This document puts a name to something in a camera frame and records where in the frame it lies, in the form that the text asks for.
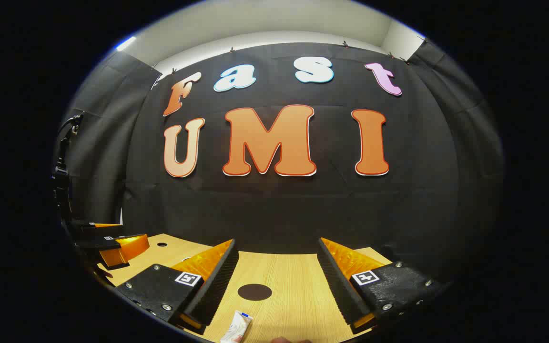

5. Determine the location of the wooden desktop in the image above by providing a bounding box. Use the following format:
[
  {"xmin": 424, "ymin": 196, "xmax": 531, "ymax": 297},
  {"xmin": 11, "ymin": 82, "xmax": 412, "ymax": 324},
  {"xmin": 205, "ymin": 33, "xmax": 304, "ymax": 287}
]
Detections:
[{"xmin": 97, "ymin": 233, "xmax": 394, "ymax": 343}]

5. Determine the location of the dark brown round coaster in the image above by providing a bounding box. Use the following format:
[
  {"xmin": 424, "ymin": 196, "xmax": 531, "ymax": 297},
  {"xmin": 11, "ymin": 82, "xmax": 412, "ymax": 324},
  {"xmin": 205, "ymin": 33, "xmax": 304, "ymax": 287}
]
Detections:
[{"xmin": 238, "ymin": 284, "xmax": 273, "ymax": 301}]

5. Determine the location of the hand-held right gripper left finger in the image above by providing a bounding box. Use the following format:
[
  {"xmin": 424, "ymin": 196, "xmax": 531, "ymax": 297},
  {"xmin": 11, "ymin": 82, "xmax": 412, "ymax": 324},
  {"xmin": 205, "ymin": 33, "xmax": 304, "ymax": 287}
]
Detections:
[{"xmin": 115, "ymin": 238, "xmax": 240, "ymax": 335}]

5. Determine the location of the plain black cloth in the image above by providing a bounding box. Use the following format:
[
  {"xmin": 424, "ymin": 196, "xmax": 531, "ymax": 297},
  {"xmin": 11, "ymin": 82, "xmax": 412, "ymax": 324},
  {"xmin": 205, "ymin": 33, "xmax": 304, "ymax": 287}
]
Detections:
[{"xmin": 58, "ymin": 50, "xmax": 161, "ymax": 229}]

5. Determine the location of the black backdrop cloth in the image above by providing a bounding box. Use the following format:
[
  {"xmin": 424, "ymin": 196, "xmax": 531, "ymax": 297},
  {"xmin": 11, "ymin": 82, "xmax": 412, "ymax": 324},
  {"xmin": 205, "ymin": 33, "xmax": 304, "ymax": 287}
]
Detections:
[{"xmin": 122, "ymin": 42, "xmax": 506, "ymax": 286}]

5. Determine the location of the white toothpaste tube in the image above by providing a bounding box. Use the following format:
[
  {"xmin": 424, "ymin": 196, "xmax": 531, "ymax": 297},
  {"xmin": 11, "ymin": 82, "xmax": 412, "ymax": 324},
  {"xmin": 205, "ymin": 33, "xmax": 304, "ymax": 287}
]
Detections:
[{"xmin": 221, "ymin": 311, "xmax": 254, "ymax": 343}]

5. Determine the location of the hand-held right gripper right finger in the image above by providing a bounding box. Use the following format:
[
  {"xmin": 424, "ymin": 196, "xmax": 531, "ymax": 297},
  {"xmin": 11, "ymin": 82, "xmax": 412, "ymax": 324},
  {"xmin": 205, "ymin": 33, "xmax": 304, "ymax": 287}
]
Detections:
[{"xmin": 316, "ymin": 237, "xmax": 449, "ymax": 335}]

